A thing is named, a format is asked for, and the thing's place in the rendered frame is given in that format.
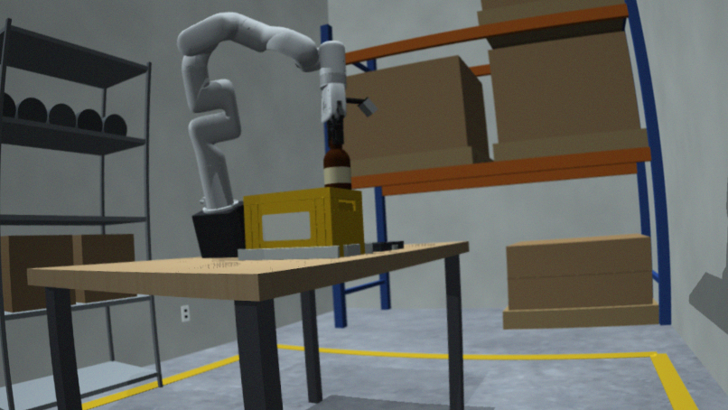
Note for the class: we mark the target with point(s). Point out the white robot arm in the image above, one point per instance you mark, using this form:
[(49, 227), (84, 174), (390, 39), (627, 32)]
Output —
[(197, 43)]

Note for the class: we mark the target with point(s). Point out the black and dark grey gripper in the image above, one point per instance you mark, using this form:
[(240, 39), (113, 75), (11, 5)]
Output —
[(331, 93)]

